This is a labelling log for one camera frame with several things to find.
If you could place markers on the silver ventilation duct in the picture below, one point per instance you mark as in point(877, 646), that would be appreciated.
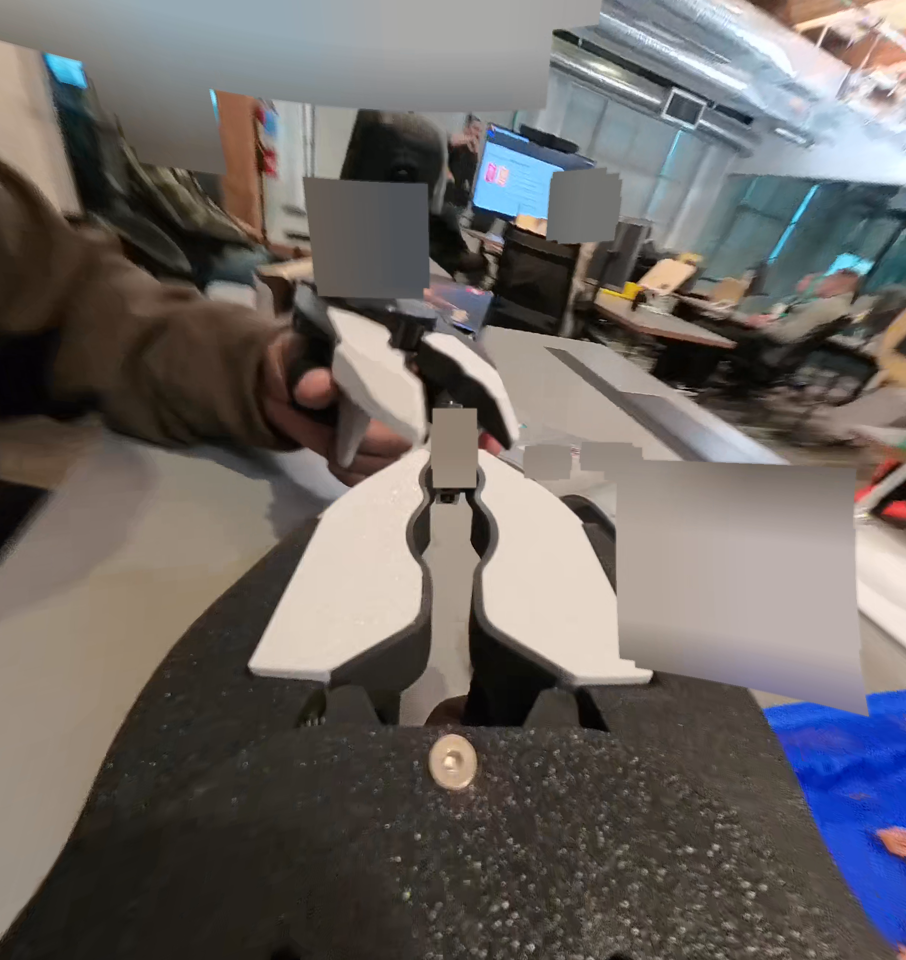
point(685, 52)

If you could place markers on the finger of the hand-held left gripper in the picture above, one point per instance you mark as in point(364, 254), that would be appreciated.
point(377, 368)
point(474, 368)

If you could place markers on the background office desk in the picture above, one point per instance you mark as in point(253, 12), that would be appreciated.
point(669, 322)

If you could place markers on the blue storage bin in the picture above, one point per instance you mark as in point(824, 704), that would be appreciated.
point(835, 787)

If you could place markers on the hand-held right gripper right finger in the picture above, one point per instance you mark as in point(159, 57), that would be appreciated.
point(551, 599)

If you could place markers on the black mesh office chair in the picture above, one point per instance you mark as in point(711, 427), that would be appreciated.
point(535, 277)

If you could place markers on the person's left hand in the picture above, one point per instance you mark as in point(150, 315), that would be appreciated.
point(302, 427)

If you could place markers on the person's left forearm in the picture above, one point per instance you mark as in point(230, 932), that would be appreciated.
point(122, 345)

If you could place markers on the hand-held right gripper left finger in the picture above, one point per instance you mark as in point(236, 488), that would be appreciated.
point(347, 592)

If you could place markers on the grey desk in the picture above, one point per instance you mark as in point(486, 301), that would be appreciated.
point(86, 599)

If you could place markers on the computer monitor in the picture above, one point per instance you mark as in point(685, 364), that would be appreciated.
point(513, 179)

